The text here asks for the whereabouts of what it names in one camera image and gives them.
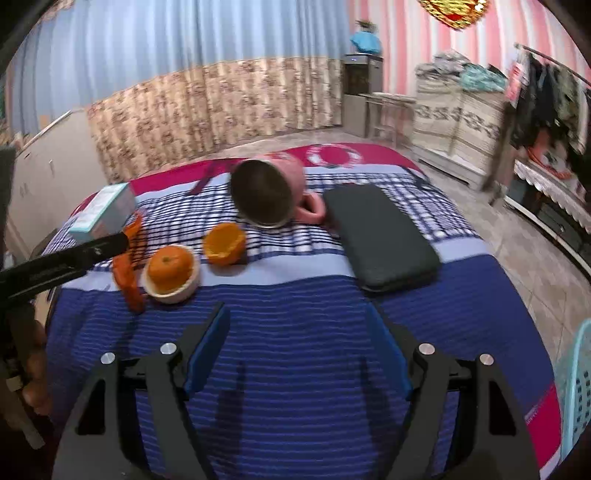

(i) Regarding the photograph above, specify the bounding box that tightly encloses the blue and floral curtain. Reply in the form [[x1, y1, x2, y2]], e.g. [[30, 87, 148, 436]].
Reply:
[[0, 0, 356, 185]]

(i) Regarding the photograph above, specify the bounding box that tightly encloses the red heart wall decoration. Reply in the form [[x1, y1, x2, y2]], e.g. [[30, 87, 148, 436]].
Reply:
[[418, 0, 492, 31]]

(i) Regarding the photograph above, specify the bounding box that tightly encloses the black flat case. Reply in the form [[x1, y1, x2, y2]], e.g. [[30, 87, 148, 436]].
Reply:
[[322, 184, 441, 294]]

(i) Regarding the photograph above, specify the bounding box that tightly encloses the person's left hand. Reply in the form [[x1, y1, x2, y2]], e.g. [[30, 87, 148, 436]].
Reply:
[[21, 323, 53, 416]]

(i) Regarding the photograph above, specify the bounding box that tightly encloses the low shelf with lace cover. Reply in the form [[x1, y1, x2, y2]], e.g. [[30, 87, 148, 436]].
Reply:
[[505, 148, 591, 273]]

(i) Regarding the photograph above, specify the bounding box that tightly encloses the metal clothes rack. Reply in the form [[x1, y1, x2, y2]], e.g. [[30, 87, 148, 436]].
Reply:
[[489, 42, 591, 206]]

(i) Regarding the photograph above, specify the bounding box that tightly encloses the blue covered water bottle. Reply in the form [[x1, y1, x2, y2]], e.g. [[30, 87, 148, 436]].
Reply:
[[349, 30, 384, 55]]

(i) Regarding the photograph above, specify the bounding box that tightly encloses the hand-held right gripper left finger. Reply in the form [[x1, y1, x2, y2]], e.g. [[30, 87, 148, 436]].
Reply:
[[52, 302, 232, 480]]

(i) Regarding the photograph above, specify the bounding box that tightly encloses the grey water dispenser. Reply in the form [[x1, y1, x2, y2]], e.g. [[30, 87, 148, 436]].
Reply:
[[342, 53, 385, 137]]

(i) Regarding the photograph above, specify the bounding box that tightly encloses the pink mug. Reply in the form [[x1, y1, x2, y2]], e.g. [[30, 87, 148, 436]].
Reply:
[[229, 154, 324, 229]]

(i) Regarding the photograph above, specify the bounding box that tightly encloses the row of hanging clothes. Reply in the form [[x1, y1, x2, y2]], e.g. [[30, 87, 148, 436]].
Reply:
[[508, 48, 591, 153]]

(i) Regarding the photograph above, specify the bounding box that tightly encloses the mandarin orange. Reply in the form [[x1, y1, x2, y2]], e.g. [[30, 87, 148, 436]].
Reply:
[[148, 246, 195, 292]]

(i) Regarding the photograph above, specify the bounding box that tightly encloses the striped blue red blanket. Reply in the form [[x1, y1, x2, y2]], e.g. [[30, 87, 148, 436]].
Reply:
[[44, 142, 561, 480]]

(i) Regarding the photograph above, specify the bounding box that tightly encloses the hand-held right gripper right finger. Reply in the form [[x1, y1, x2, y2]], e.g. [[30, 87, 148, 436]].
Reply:
[[365, 305, 541, 480]]

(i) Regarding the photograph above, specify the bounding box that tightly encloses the teal cardboard box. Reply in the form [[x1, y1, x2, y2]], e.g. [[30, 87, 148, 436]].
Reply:
[[69, 182, 138, 244]]

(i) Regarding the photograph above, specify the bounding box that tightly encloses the pink hanging bag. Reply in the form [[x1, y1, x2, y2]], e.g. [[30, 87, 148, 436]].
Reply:
[[504, 60, 532, 103]]

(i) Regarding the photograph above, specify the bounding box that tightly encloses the white cabinet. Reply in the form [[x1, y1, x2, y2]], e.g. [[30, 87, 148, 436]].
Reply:
[[0, 108, 109, 259]]

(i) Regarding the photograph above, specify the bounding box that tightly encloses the teal plastic basket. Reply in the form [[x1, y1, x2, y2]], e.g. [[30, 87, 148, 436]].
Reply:
[[554, 318, 591, 457]]

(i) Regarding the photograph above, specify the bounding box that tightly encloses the small folding table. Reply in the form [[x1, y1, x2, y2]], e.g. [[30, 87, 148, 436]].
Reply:
[[360, 91, 416, 148]]

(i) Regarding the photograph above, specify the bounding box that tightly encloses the pile of folded clothes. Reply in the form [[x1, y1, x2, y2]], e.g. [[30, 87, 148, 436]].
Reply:
[[414, 50, 509, 90]]

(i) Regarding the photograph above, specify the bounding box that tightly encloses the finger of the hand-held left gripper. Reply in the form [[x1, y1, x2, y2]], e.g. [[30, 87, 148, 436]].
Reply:
[[0, 232, 130, 301], [0, 147, 18, 275]]

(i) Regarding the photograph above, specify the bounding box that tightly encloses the cabinet under patterned cloth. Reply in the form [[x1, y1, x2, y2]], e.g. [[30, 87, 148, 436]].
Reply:
[[411, 76, 513, 190]]

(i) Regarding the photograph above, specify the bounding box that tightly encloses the hollow half orange peel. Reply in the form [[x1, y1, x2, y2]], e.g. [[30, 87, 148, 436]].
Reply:
[[203, 222, 247, 266]]

